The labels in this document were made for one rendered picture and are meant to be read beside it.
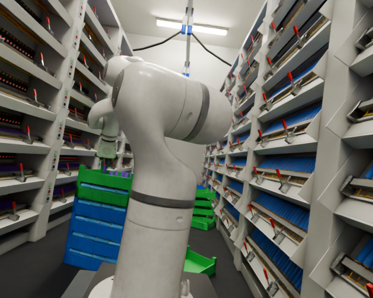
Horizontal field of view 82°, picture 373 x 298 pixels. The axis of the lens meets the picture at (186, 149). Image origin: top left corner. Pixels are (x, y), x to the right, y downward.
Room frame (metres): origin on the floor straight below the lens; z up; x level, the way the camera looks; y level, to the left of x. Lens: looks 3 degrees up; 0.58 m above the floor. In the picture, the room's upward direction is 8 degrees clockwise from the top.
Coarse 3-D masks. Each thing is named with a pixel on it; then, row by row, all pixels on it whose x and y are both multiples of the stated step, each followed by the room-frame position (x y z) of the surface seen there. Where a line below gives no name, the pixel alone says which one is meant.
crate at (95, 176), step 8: (80, 168) 1.07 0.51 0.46; (80, 176) 1.07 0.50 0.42; (88, 176) 1.06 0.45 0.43; (96, 176) 1.05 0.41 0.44; (104, 176) 1.04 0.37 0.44; (112, 176) 1.03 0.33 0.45; (120, 176) 1.24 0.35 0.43; (128, 176) 1.23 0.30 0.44; (104, 184) 1.04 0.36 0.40; (112, 184) 1.03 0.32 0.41; (120, 184) 1.02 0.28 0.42; (128, 184) 1.01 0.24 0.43
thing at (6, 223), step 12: (0, 204) 1.12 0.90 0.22; (12, 204) 1.08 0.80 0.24; (24, 204) 1.21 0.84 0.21; (36, 204) 1.24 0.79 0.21; (0, 216) 1.06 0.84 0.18; (12, 216) 1.07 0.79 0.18; (24, 216) 1.14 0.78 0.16; (36, 216) 1.22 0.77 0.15; (0, 228) 0.98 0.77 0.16; (12, 228) 1.07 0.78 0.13
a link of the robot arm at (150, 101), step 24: (120, 72) 0.35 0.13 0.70; (144, 72) 0.33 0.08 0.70; (168, 72) 0.35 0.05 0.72; (120, 96) 0.33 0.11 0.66; (144, 96) 0.32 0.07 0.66; (168, 96) 0.34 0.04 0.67; (192, 96) 0.36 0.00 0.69; (120, 120) 0.36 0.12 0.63; (144, 120) 0.32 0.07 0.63; (168, 120) 0.35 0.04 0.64; (192, 120) 0.37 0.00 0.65; (144, 144) 0.34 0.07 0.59; (144, 168) 0.36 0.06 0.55; (168, 168) 0.35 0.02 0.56; (144, 192) 0.35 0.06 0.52; (168, 192) 0.35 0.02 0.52; (192, 192) 0.38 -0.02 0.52
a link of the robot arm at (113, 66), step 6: (108, 60) 0.67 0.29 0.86; (114, 60) 0.66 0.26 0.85; (120, 60) 0.66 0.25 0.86; (126, 60) 0.68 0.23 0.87; (132, 60) 0.74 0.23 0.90; (138, 60) 0.77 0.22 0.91; (108, 66) 0.65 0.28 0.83; (114, 66) 0.65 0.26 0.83; (120, 66) 0.65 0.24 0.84; (108, 72) 0.65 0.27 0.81; (114, 72) 0.65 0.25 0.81; (108, 78) 0.66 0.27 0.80; (114, 78) 0.66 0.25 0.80; (108, 84) 0.69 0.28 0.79
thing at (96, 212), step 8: (72, 208) 1.07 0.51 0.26; (80, 208) 1.06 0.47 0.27; (88, 208) 1.05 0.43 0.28; (96, 208) 1.05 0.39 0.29; (104, 208) 1.04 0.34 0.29; (88, 216) 1.05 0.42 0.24; (96, 216) 1.04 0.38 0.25; (104, 216) 1.03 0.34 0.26; (112, 216) 1.03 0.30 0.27; (120, 216) 1.02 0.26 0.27
